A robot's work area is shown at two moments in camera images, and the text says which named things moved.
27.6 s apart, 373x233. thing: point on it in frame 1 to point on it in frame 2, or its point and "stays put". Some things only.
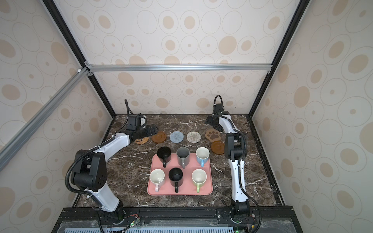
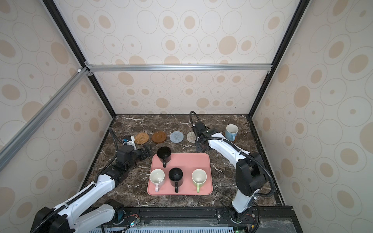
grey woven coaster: (176, 137) stays put
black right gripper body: (212, 119) to (198, 147)
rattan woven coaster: (142, 141) stays put
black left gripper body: (145, 132) to (140, 155)
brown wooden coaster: (160, 137) stays put
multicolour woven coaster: (193, 137) stays put
